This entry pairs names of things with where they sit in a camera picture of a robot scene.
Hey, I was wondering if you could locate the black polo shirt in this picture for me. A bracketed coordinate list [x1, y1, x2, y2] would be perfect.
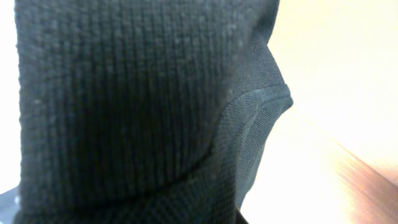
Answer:
[14, 0, 293, 224]

